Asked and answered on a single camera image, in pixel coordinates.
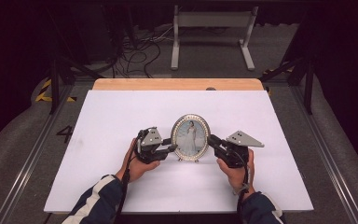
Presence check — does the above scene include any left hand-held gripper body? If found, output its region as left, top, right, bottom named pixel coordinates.
left=135, top=126, right=169, bottom=165

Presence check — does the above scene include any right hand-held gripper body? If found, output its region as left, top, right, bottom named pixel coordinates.
left=213, top=130, right=266, bottom=169

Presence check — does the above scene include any oval silver photo frame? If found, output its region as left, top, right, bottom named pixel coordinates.
left=170, top=113, right=212, bottom=163

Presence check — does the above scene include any person's left hand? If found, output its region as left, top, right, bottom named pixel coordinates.
left=115, top=137, right=162, bottom=184

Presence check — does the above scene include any person's right hand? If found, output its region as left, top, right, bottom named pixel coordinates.
left=215, top=148, right=256, bottom=196

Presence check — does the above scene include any white board sheet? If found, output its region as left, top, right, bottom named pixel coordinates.
left=43, top=90, right=315, bottom=215

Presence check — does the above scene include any black metal stand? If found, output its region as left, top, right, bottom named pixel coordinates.
left=258, top=55, right=315, bottom=115
left=44, top=8, right=104, bottom=115

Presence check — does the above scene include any yellow black floor tape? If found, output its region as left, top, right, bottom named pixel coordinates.
left=34, top=78, right=77, bottom=104

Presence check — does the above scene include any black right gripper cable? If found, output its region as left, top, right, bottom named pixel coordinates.
left=236, top=163, right=252, bottom=224

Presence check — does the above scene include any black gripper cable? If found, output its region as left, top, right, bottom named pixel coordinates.
left=236, top=163, right=252, bottom=224
left=114, top=126, right=157, bottom=224

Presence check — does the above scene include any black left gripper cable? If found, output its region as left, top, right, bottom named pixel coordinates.
left=114, top=126, right=157, bottom=224

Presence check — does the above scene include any tangle of black floor cables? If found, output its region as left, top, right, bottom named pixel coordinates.
left=111, top=25, right=175, bottom=79

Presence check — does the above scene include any aluminium floor rail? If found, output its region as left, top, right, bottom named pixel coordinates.
left=291, top=85, right=358, bottom=224
left=0, top=83, right=76, bottom=224

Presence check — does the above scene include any white metal stand frame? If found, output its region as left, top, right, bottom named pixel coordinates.
left=170, top=5, right=260, bottom=72

